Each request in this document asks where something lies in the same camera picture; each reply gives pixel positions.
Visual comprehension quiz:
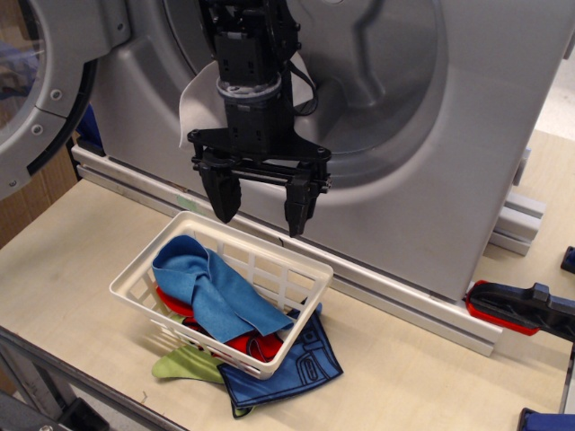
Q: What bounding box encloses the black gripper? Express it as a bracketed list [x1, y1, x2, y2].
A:
[188, 96, 331, 237]

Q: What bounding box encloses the grey cloth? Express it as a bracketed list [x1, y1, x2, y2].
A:
[179, 53, 313, 151]

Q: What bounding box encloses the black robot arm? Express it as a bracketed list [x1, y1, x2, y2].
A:
[185, 1, 332, 237]

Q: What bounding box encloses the white plastic laundry basket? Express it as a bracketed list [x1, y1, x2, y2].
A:
[110, 212, 333, 380]

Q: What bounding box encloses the grey toy washing machine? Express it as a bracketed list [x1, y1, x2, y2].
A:
[92, 1, 574, 300]

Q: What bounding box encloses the blue clamp behind machine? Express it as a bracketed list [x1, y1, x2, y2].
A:
[76, 104, 106, 156]

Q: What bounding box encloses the round washing machine door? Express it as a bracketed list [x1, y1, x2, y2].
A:
[1, 1, 130, 198]

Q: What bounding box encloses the light blue cloth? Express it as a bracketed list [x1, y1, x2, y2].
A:
[152, 235, 293, 343]

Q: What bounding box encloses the red cloth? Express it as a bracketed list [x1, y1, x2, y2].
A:
[155, 286, 283, 363]

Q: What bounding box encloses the blue jeans-print cloth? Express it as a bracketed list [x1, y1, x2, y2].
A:
[218, 305, 343, 409]

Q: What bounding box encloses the green cloth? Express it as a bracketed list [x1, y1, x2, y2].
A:
[151, 313, 255, 419]

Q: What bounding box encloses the red and black clamp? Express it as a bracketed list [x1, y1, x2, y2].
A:
[465, 280, 574, 342]

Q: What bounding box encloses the black clamp part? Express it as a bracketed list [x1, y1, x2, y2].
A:
[561, 246, 575, 274]

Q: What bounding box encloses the blue clamp pad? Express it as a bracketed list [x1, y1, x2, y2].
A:
[517, 409, 575, 431]

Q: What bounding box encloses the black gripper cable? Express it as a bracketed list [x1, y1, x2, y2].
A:
[287, 60, 320, 117]

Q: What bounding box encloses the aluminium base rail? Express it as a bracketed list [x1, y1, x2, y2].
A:
[70, 143, 547, 358]

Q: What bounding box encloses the metal table frame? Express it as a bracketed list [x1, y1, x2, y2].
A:
[1, 325, 186, 430]

